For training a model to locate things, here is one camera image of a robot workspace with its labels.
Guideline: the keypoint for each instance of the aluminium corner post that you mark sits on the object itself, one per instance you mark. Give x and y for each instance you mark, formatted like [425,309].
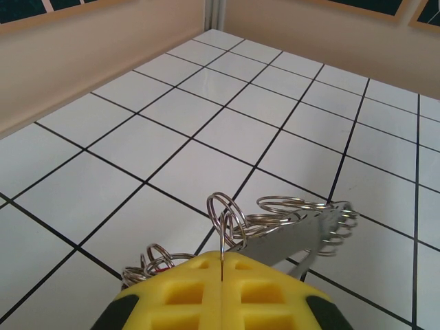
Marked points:
[214,13]

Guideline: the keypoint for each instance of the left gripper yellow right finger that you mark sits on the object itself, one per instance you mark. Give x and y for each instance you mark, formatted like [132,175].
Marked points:
[275,295]

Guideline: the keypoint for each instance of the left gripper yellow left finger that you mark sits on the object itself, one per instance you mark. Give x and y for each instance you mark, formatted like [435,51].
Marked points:
[161,295]

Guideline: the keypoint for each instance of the metal key plate with rings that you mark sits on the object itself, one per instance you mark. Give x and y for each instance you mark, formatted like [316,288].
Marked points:
[275,240]

